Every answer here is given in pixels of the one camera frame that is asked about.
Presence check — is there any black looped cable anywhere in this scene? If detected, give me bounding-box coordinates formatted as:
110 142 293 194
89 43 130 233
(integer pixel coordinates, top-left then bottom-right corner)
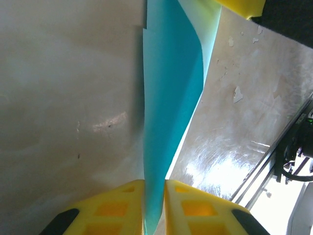
282 158 313 182

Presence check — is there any light blue paper sheet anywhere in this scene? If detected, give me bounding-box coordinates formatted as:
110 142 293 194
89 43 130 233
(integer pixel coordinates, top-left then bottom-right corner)
142 0 222 235

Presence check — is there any long aluminium base rail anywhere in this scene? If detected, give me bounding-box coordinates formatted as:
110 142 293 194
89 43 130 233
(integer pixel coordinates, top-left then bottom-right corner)
231 93 313 209

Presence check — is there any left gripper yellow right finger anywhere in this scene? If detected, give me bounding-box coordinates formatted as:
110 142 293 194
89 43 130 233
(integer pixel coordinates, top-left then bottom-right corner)
163 179 269 235

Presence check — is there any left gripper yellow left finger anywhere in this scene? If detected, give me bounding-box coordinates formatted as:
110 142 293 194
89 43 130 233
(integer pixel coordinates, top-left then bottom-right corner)
40 179 148 235

